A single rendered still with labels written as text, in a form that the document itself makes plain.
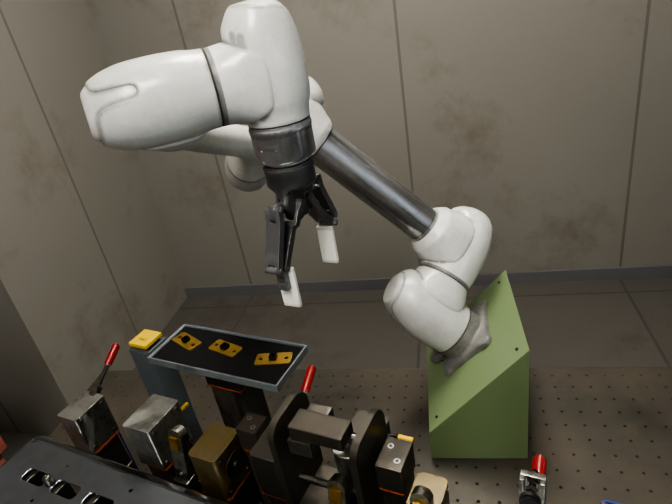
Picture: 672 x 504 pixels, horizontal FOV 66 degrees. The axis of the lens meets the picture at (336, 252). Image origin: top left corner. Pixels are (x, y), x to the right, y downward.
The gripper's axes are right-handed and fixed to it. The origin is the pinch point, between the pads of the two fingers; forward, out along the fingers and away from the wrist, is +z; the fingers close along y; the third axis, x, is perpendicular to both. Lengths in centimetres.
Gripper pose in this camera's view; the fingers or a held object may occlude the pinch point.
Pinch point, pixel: (312, 276)
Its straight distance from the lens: 85.3
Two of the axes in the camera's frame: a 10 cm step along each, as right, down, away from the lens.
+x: 8.9, 0.7, -4.5
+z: 1.6, 8.7, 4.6
